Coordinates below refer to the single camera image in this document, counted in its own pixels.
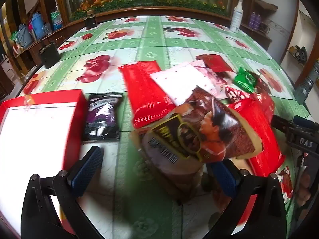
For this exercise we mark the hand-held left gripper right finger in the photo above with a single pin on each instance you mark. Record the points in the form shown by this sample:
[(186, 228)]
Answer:
[(224, 179)]

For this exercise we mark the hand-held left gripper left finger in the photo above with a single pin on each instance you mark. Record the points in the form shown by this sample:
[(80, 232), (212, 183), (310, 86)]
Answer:
[(87, 169)]

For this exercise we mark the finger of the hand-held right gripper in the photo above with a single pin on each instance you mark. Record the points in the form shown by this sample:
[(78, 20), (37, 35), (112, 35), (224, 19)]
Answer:
[(306, 89), (280, 124)]

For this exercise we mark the long red snack packet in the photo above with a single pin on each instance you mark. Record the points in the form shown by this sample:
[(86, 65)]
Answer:
[(264, 132), (142, 92)]

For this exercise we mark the purple black snack packet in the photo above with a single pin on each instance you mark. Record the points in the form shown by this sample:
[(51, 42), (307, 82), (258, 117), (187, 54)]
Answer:
[(102, 117)]

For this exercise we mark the small red white snack packet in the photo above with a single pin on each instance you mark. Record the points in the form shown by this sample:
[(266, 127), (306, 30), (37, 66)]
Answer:
[(234, 94)]

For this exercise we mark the brown portrait snack packet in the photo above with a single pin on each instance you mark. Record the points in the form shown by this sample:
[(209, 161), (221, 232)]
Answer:
[(199, 129)]

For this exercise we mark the green snack packet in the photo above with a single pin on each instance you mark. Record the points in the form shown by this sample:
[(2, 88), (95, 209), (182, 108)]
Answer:
[(245, 79)]

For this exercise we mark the red shallow cardboard box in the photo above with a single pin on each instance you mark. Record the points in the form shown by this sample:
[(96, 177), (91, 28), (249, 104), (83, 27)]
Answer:
[(37, 134)]

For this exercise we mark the pink white snack packet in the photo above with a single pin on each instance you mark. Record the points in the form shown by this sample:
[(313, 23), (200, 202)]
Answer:
[(179, 79)]

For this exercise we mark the person's right hand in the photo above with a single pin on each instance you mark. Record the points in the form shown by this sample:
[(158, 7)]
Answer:
[(305, 191)]

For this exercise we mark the dark shoes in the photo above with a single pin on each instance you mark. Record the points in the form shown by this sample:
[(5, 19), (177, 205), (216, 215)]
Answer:
[(301, 53)]

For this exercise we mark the red white patterned packet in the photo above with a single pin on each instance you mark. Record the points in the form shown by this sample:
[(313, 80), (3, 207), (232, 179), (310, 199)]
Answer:
[(285, 181)]

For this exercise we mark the purple bottles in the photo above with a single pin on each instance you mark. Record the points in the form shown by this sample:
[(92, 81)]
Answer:
[(254, 21)]

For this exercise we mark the dark red gold-print packet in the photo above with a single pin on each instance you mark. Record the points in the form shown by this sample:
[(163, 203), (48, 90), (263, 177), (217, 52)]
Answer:
[(215, 63)]

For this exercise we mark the white spray bottle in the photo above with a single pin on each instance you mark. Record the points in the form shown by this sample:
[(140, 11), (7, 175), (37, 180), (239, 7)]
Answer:
[(236, 17)]

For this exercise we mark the large black tin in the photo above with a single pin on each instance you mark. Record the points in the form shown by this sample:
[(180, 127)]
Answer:
[(49, 54)]

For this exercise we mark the green checked fruit-print tablecloth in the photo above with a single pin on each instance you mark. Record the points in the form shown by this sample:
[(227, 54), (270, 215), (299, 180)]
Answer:
[(149, 42)]

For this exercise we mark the glass mug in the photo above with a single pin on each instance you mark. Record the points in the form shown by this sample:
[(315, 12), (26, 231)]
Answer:
[(47, 28)]

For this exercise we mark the small black jar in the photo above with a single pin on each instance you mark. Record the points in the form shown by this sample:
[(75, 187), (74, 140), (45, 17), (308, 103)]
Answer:
[(90, 20)]

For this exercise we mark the green plastic bag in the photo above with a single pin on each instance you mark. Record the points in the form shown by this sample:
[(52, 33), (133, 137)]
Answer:
[(14, 36)]

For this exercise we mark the pink thermos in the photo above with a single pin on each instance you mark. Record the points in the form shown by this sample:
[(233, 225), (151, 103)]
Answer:
[(30, 28)]

